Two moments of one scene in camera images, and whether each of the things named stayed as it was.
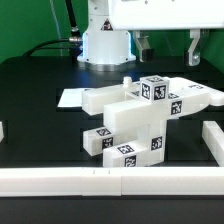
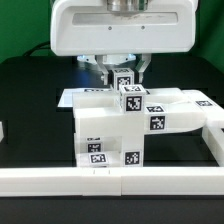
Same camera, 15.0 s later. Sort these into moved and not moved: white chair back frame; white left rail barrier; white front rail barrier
Moved: white chair back frame
Not moved: white left rail barrier; white front rail barrier
